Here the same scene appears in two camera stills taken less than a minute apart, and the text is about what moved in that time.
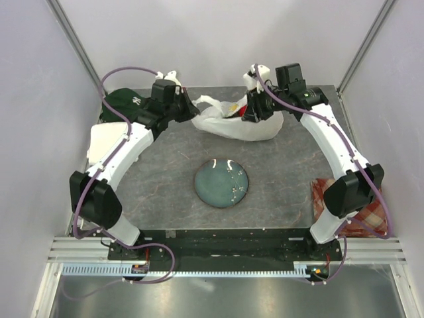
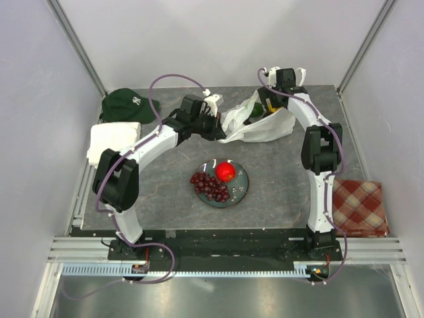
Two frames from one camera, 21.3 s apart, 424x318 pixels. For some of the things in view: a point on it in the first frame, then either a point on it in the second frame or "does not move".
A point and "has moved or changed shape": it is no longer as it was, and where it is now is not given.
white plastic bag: x=213 y=119 has moved or changed shape
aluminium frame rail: x=93 y=250 does not move
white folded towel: x=103 y=136 does not move
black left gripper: x=191 y=110 to x=216 y=132
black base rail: x=270 y=245 does not move
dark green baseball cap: x=124 y=101 does not move
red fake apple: x=242 y=110 to x=225 y=171
